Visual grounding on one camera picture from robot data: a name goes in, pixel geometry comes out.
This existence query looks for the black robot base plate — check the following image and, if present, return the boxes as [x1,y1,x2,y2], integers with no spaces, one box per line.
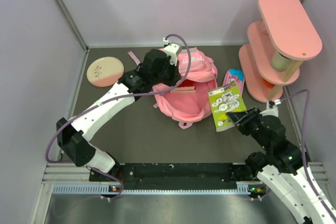
[89,162,280,190]

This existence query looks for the red thick paperback book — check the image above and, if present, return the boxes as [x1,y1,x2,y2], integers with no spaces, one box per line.
[171,79,196,93]

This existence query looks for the green thin booklet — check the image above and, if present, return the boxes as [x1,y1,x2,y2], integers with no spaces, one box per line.
[208,80,246,132]

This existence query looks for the pink cartoon pencil case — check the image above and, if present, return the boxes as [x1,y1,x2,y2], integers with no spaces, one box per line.
[223,69,245,93]

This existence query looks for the orange bowl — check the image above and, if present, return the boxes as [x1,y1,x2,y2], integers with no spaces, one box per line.
[262,78,275,89]

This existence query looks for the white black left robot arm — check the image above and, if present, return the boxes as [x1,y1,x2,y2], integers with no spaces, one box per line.
[57,44,182,180]

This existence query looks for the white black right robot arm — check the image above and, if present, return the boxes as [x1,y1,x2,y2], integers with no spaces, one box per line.
[227,107,335,223]

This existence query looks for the pink three-tier wooden shelf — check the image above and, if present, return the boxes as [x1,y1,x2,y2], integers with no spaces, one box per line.
[238,0,322,103]

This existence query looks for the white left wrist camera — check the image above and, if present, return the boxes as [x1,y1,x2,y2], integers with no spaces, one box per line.
[162,38,182,66]

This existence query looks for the cream and pink plate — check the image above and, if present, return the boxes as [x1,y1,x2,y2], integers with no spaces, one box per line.
[86,57,124,88]

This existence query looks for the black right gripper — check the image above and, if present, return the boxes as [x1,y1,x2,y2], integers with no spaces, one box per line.
[226,105,271,150]

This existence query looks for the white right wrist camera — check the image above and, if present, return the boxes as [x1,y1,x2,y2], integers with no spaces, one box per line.
[266,99,281,117]

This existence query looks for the pale green cup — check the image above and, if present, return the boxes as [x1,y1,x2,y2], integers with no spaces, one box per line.
[271,52,291,72]

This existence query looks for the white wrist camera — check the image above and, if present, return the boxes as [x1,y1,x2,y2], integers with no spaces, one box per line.
[266,99,281,117]
[162,38,182,66]

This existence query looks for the grey slotted cable duct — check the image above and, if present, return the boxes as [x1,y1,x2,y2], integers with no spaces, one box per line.
[52,183,263,196]

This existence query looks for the pink student backpack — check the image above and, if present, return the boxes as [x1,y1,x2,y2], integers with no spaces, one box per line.
[127,46,219,130]

